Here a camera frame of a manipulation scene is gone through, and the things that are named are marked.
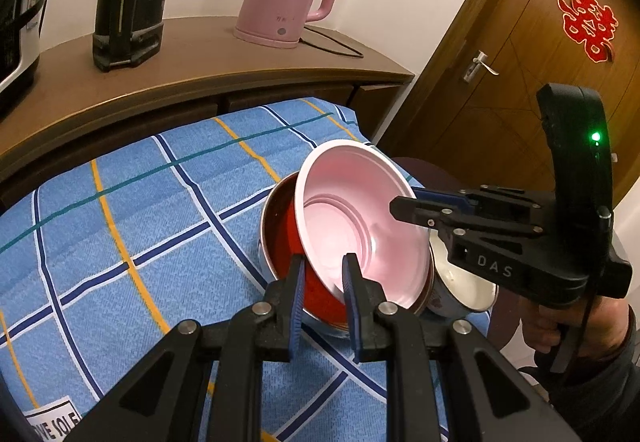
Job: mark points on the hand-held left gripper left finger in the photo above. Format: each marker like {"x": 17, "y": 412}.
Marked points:
{"x": 298, "y": 292}

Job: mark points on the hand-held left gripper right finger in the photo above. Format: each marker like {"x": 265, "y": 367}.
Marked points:
{"x": 351, "y": 302}

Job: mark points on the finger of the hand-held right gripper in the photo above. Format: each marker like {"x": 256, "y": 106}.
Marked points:
{"x": 425, "y": 212}
{"x": 445, "y": 195}

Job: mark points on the steel bowl red interior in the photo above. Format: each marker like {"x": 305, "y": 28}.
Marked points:
{"x": 285, "y": 227}

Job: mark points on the pink bowl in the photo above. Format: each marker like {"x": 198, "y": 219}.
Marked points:
{"x": 350, "y": 202}

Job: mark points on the person's right forearm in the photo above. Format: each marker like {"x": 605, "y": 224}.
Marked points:
{"x": 600, "y": 397}

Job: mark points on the person's right hand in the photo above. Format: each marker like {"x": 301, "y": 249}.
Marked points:
{"x": 607, "y": 322}

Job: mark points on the white bowl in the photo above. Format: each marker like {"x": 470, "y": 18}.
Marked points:
{"x": 465, "y": 289}

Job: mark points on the blue plaid cloth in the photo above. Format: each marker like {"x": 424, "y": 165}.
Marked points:
{"x": 125, "y": 222}

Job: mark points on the wooden door with carved lines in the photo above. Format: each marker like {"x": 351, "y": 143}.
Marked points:
{"x": 515, "y": 21}

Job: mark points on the red paper door decoration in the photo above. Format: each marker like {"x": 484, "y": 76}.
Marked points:
{"x": 587, "y": 26}

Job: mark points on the brown wooden cabinet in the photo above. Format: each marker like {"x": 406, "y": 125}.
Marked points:
{"x": 200, "y": 66}

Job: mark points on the white rice cooker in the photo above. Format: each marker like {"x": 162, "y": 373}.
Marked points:
{"x": 20, "y": 46}

